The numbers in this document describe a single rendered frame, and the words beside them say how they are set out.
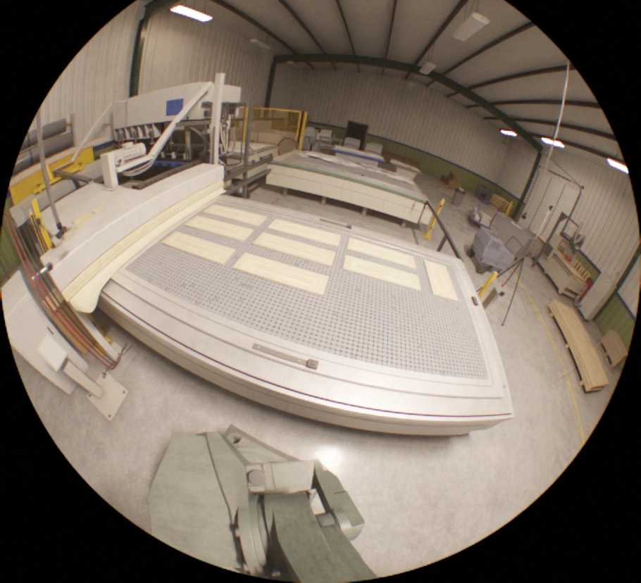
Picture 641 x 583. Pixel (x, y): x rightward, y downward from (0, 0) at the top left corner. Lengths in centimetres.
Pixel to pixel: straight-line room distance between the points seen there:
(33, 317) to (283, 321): 204
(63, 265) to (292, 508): 174
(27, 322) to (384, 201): 548
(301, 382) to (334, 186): 410
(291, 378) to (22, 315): 208
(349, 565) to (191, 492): 46
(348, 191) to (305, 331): 379
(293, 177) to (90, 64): 582
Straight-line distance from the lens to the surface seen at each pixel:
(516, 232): 733
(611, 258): 1114
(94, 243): 187
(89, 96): 645
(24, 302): 220
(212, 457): 83
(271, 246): 179
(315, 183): 478
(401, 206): 481
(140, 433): 221
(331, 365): 117
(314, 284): 150
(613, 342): 909
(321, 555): 63
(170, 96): 439
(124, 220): 197
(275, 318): 129
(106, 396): 247
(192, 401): 207
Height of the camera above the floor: 190
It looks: 37 degrees down
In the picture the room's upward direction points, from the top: 13 degrees clockwise
